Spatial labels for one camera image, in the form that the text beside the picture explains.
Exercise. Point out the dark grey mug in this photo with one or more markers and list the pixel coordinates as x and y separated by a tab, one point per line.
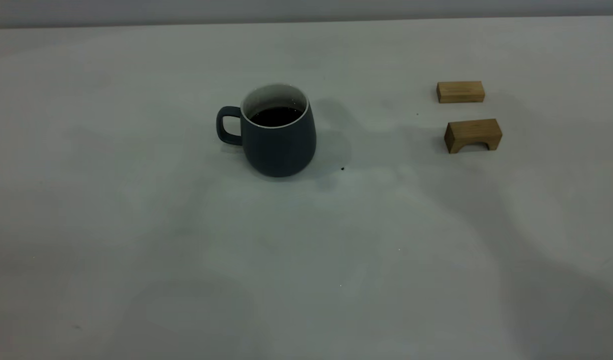
281	150

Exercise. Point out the dark coffee liquid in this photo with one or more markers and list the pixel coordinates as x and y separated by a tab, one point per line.
276	117

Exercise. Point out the arched wooden block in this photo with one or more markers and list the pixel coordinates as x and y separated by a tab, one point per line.
471	131

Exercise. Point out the flat rectangular wooden block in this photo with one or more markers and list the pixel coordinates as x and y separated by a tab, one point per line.
460	92

